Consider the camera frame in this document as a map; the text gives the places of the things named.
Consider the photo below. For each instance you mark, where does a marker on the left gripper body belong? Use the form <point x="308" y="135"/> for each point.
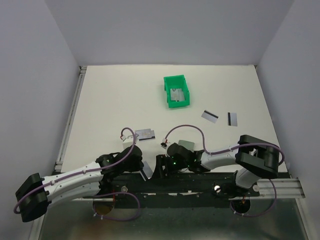
<point x="135" y="167"/>

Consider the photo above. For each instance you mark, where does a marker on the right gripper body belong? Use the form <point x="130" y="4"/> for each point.
<point x="180" y="165"/>

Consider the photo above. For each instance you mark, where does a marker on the green leather card holder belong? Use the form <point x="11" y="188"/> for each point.
<point x="187" y="144"/>

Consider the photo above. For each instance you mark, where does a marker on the silver magnetic stripe card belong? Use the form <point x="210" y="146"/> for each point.
<point x="146" y="172"/>

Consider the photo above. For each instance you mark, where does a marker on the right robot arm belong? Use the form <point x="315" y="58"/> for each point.
<point x="259" y="160"/>

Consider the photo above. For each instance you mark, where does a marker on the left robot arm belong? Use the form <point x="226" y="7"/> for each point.
<point x="37" y="193"/>

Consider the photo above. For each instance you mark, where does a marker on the patterned credit card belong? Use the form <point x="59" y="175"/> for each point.
<point x="137" y="131"/>

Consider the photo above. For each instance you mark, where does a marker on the card under patterned card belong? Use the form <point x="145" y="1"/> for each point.
<point x="146" y="134"/>

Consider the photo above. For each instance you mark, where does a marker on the silver card near right gripper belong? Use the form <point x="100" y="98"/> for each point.
<point x="209" y="116"/>

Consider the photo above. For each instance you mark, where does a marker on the silver card in bin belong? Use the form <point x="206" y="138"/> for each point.
<point x="177" y="95"/>

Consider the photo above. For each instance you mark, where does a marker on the far right silver card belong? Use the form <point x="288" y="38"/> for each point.
<point x="232" y="119"/>

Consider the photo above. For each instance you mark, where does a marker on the green plastic bin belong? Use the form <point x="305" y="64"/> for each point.
<point x="177" y="81"/>

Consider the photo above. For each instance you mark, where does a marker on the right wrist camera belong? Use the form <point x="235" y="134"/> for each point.
<point x="165" y="143"/>

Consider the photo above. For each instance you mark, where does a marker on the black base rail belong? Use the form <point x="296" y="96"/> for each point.
<point x="181" y="190"/>

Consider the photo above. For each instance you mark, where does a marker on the right aluminium frame extrusion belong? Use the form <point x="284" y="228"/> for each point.
<point x="286" y="220"/>

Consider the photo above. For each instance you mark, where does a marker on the aluminium frame extrusion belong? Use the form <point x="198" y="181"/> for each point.
<point x="37" y="224"/>
<point x="286" y="220"/>

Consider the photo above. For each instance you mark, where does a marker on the left aluminium frame extrusion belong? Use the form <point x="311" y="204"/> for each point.
<point x="37" y="224"/>

